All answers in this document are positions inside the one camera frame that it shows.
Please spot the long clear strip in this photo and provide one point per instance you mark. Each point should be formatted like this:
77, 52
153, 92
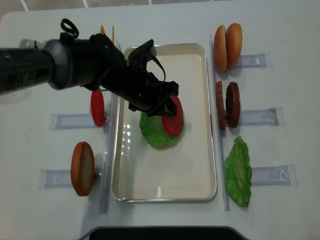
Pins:
111, 135
220, 133

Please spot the green lettuce leaf upright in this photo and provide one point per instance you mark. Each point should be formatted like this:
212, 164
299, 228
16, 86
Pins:
238, 173

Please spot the left sesame bun half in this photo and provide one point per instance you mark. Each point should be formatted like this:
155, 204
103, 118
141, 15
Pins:
219, 49

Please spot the white rectangular metal tray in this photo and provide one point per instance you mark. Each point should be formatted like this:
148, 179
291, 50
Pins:
184, 171

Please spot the bun half lower left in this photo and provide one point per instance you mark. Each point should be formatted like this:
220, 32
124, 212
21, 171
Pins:
82, 169

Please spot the right sesame bun half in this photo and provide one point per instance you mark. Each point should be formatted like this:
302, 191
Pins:
234, 40

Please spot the long clear strip right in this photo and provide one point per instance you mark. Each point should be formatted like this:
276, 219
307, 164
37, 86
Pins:
220, 133

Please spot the green lettuce leaf on tray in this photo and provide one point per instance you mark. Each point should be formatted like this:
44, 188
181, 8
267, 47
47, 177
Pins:
153, 131

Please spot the sesame bun half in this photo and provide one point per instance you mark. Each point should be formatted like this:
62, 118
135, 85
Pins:
234, 40
219, 49

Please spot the clear holder rail upper right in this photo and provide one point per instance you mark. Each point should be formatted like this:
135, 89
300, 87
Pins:
261, 60

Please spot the clear holder rail middle right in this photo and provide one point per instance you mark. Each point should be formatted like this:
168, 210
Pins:
264, 117

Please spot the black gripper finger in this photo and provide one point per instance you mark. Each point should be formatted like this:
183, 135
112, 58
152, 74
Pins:
170, 107

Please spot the clear holder rail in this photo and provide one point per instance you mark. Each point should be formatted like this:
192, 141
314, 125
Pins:
283, 175
264, 117
261, 60

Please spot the long clear strip left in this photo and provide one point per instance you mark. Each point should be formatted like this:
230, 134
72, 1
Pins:
111, 135

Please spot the left orange cheese slice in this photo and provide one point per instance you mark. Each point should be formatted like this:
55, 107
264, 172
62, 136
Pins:
102, 30

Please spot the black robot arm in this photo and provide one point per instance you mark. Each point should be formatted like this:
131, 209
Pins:
94, 63

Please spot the red tomato slice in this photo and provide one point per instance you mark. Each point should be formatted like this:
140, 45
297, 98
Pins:
97, 108
173, 124

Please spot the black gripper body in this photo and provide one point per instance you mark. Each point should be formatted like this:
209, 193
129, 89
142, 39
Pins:
133, 83

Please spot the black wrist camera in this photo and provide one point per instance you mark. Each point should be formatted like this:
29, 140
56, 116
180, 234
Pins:
145, 50

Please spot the clear holder rail lower right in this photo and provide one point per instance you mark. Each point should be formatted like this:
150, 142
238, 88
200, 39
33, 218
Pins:
283, 175

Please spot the left brown meat patty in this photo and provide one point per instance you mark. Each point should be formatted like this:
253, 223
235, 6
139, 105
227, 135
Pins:
220, 105

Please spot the right dark meat patty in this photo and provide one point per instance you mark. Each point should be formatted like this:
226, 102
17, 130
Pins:
233, 105

